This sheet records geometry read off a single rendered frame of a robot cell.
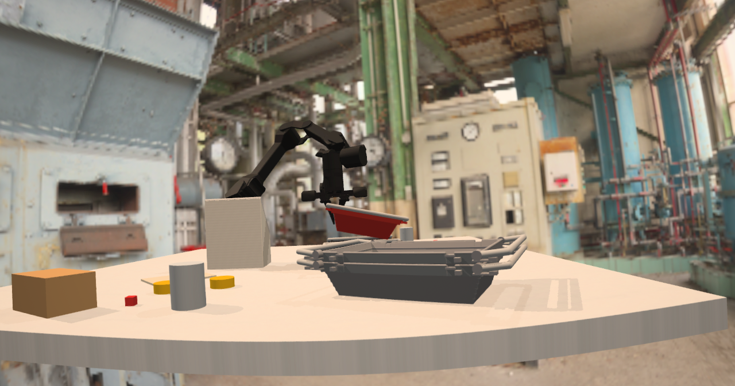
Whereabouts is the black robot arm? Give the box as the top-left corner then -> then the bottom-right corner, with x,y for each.
225,120 -> 368,198

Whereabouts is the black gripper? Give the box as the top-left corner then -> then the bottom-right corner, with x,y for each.
301,169 -> 367,207

